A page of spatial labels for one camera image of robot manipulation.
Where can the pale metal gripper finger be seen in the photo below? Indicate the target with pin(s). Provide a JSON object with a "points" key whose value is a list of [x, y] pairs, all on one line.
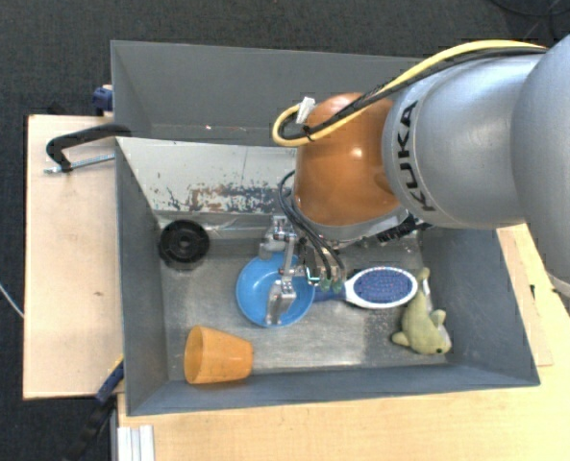
{"points": [[289, 257], [280, 308]]}

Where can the blue bowl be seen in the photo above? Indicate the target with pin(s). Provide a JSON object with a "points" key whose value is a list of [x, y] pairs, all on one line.
{"points": [[253, 296]]}

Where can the grey metal bin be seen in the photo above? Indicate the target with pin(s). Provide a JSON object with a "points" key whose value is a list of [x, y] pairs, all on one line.
{"points": [[313, 353]]}

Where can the black round disc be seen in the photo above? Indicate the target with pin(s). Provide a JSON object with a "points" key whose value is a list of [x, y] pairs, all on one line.
{"points": [[183, 242]]}

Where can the blue and white hairbrush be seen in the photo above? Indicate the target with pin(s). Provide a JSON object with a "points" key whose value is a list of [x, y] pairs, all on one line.
{"points": [[385, 287]]}

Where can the orange plastic cup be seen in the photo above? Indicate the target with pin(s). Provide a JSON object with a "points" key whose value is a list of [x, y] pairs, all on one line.
{"points": [[217, 356]]}

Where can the black cylinder on white bracket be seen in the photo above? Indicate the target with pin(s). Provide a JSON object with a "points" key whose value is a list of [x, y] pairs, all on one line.
{"points": [[396, 233]]}

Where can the green plush dolphin toy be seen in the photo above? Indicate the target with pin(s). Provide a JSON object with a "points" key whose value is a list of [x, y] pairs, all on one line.
{"points": [[424, 327]]}

